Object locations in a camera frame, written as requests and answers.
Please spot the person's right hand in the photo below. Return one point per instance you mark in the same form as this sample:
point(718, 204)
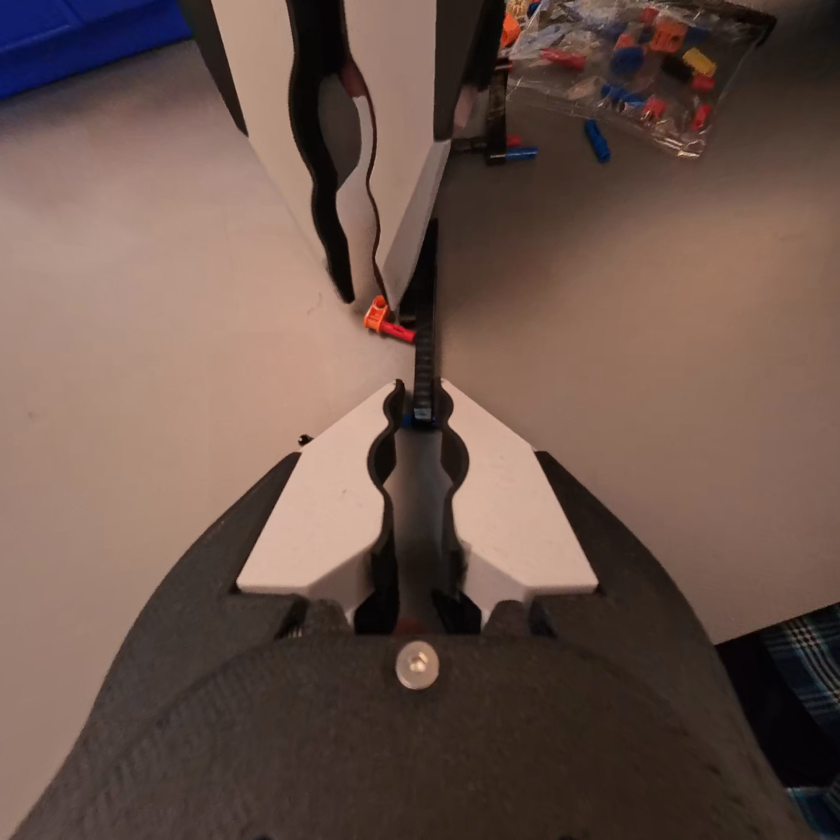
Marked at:
point(355, 79)

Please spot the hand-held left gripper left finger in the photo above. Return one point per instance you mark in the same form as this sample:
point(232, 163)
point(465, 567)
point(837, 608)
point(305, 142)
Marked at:
point(315, 518)

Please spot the blue plastic bin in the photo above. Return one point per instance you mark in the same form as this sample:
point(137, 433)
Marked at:
point(79, 39)

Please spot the clear bag of toy parts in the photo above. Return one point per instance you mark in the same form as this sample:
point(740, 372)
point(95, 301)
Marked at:
point(577, 85)

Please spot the short black toy beam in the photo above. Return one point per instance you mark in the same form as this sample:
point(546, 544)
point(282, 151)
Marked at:
point(497, 111)

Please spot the long black toy beam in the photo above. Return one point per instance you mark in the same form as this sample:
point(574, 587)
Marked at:
point(425, 367)

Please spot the yellow toy block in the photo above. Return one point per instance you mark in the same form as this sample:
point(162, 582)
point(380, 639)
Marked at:
point(699, 60)

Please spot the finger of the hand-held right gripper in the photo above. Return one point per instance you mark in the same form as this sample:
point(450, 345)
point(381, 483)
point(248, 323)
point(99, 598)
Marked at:
point(262, 79)
point(403, 98)

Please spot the orange toy block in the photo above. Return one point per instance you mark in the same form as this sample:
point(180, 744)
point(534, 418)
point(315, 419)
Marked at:
point(669, 36)

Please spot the red toy pin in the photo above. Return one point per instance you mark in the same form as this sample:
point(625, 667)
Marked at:
point(400, 331)

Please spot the person's plaid clothing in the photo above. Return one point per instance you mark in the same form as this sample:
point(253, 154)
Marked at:
point(807, 656)

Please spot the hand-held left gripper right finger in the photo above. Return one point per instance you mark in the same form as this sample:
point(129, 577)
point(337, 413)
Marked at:
point(525, 518)

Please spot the orange toy connector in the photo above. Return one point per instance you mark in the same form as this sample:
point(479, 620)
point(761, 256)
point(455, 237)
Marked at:
point(375, 318)

